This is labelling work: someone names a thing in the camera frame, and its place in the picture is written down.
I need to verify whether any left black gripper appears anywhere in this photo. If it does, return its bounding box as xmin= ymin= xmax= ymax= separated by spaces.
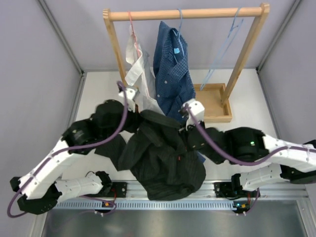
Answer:
xmin=101 ymin=100 xmax=143 ymax=141

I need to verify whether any black striped shirt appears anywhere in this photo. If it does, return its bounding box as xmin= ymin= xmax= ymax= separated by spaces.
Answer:
xmin=95 ymin=110 xmax=206 ymax=201

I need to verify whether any light blue hanger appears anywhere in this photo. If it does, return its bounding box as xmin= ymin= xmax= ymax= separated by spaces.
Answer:
xmin=199 ymin=7 xmax=244 ymax=91

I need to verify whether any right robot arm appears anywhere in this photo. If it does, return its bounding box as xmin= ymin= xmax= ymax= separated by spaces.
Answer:
xmin=179 ymin=122 xmax=316 ymax=196

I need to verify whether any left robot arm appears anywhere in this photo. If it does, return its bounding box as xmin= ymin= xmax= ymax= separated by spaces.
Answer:
xmin=10 ymin=99 xmax=139 ymax=215

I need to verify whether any white shirt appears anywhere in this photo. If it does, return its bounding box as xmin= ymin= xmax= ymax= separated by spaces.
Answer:
xmin=125 ymin=28 xmax=163 ymax=114

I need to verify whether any blue checked shirt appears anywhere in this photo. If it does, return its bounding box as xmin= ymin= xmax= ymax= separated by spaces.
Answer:
xmin=153 ymin=21 xmax=207 ymax=163

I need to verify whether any blue hanger with shirt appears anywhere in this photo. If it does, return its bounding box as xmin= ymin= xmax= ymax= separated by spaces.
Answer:
xmin=174 ymin=8 xmax=185 ymax=62

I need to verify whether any wooden clothes rack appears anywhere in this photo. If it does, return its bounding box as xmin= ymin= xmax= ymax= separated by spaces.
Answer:
xmin=103 ymin=3 xmax=270 ymax=123

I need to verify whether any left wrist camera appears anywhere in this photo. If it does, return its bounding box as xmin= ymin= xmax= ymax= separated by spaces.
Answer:
xmin=118 ymin=87 xmax=139 ymax=105

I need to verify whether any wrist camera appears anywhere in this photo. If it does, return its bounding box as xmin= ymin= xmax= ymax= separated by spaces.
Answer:
xmin=118 ymin=87 xmax=139 ymax=105
xmin=179 ymin=98 xmax=205 ymax=130

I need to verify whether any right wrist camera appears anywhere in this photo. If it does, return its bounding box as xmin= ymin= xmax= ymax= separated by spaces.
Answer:
xmin=179 ymin=98 xmax=205 ymax=130

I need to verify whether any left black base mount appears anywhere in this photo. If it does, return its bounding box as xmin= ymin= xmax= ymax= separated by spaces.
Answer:
xmin=105 ymin=182 xmax=127 ymax=198

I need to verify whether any slotted grey cable duct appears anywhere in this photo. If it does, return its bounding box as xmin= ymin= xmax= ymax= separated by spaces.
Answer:
xmin=55 ymin=199 xmax=245 ymax=211

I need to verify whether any pink wire hanger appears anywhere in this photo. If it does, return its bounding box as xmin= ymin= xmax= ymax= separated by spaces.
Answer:
xmin=128 ymin=11 xmax=142 ymax=59

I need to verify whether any aluminium mounting rail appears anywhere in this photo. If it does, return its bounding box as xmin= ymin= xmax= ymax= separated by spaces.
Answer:
xmin=56 ymin=179 xmax=307 ymax=199

